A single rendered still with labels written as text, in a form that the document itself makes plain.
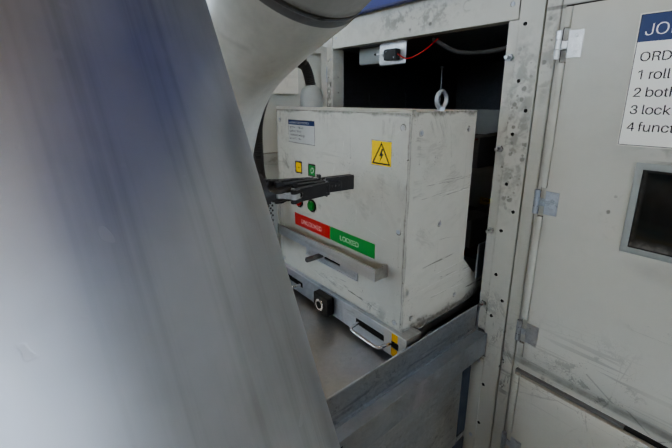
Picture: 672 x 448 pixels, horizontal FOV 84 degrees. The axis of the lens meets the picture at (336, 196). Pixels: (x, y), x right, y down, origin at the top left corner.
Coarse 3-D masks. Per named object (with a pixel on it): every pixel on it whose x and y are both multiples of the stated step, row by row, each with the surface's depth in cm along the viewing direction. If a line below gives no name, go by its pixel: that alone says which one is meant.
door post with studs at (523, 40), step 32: (544, 0) 72; (512, 32) 78; (512, 64) 79; (512, 96) 79; (512, 128) 80; (512, 160) 81; (512, 192) 83; (512, 224) 84; (512, 256) 85; (480, 320) 94; (480, 416) 99
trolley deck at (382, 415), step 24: (312, 312) 103; (312, 336) 92; (336, 336) 92; (480, 336) 92; (336, 360) 84; (360, 360) 84; (384, 360) 84; (456, 360) 85; (336, 384) 77; (408, 384) 77; (432, 384) 80; (384, 408) 70; (408, 408) 76; (336, 432) 66; (360, 432) 66; (384, 432) 72
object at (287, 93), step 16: (320, 48) 122; (320, 64) 126; (288, 80) 120; (304, 80) 125; (320, 80) 127; (272, 96) 122; (288, 96) 124; (272, 112) 123; (272, 128) 124; (272, 144) 126; (272, 160) 125; (272, 176) 128
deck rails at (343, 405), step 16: (464, 320) 91; (432, 336) 82; (448, 336) 87; (464, 336) 92; (400, 352) 76; (416, 352) 79; (432, 352) 84; (384, 368) 73; (400, 368) 77; (416, 368) 81; (352, 384) 68; (368, 384) 71; (384, 384) 74; (336, 400) 66; (352, 400) 68; (368, 400) 72; (336, 416) 66; (352, 416) 69
